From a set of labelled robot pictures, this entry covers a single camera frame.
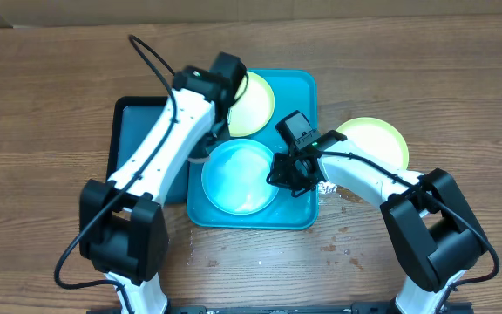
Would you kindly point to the teal plastic tray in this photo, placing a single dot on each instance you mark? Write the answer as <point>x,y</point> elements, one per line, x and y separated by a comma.
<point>293,90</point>

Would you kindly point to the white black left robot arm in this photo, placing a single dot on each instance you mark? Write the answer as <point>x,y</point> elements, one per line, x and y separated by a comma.
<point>123,230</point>

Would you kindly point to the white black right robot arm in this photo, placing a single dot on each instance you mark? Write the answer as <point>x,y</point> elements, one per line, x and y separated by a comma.
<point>434,233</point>

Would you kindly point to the black sponge tray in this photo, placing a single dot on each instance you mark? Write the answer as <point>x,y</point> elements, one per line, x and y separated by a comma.
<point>133,118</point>

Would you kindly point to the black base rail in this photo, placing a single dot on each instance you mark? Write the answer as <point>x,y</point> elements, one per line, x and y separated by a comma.
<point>355,308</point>

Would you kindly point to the light blue plate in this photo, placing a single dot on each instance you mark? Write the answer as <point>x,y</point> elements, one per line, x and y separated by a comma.
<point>235,178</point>

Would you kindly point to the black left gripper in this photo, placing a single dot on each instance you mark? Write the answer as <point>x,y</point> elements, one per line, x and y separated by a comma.
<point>222,133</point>

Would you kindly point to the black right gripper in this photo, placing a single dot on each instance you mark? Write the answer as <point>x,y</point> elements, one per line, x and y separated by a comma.
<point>283,180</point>

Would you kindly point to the yellow plate with blue stain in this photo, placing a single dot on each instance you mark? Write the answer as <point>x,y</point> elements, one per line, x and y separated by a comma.
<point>253,109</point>

